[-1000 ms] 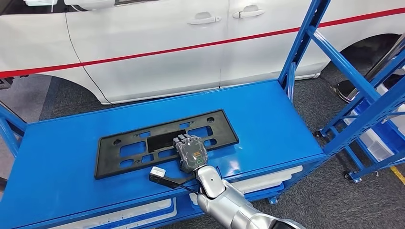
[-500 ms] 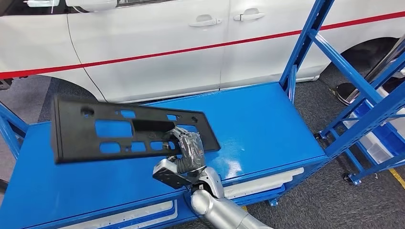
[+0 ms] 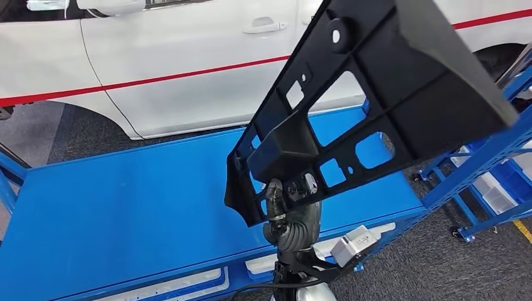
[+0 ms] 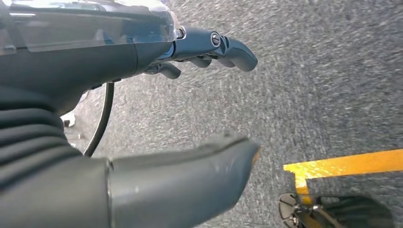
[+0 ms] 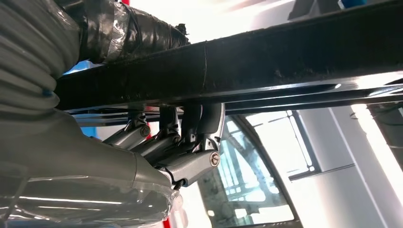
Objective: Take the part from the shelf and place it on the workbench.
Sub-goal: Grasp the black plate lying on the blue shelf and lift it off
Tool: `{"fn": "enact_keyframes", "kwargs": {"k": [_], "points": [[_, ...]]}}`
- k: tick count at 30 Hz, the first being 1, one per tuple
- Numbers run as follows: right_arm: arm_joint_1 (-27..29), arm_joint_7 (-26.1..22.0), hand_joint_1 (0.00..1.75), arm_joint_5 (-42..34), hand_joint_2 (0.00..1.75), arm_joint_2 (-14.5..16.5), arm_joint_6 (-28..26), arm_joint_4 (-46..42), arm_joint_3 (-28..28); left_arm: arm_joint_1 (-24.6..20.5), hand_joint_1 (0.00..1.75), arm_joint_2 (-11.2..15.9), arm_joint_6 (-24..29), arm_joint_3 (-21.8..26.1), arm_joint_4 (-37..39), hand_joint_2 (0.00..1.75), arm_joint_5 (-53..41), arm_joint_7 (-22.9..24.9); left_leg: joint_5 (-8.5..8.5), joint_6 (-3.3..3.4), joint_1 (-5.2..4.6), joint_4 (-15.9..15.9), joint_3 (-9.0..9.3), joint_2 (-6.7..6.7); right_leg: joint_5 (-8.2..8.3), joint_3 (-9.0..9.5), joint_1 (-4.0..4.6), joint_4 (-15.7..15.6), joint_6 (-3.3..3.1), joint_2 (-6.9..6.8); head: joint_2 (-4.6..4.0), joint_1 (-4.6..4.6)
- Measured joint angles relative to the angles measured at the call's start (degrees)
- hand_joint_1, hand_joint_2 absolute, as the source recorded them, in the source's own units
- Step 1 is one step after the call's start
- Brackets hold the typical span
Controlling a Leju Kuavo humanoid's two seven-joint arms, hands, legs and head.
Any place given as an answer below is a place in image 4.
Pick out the black cable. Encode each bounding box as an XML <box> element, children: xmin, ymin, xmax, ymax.
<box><xmin>83</xmin><ymin>82</ymin><xmax>115</xmax><ymax>158</ymax></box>

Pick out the black left robot foot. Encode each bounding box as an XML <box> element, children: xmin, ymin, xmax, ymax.
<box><xmin>278</xmin><ymin>192</ymin><xmax>394</xmax><ymax>228</ymax></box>

